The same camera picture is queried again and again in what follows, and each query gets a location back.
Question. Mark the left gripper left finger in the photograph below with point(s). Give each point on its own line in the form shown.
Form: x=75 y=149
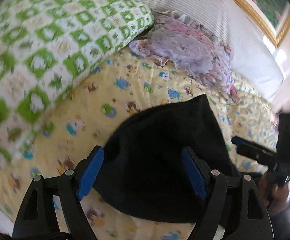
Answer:
x=51 y=207

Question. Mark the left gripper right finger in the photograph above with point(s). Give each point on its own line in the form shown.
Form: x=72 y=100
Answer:
x=230 y=200

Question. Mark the black pants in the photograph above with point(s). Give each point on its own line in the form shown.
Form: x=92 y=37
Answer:
x=143 y=175

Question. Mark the person's right hand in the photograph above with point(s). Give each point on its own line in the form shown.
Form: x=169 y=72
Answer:
x=276 y=199

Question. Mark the white striped headboard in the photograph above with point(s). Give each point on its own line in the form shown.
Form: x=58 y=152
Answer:
x=251 y=57

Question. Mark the yellow cartoon bear bedsheet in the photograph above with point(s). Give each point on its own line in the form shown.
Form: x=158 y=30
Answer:
x=120 y=87

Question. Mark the gold framed landscape painting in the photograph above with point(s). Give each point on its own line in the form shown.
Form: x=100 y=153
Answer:
x=272 y=17

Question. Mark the pink floral pillow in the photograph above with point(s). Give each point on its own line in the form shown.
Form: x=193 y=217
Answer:
x=176 y=38

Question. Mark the green white patterned pillow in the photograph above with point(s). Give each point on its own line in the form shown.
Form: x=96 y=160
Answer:
x=47 y=47

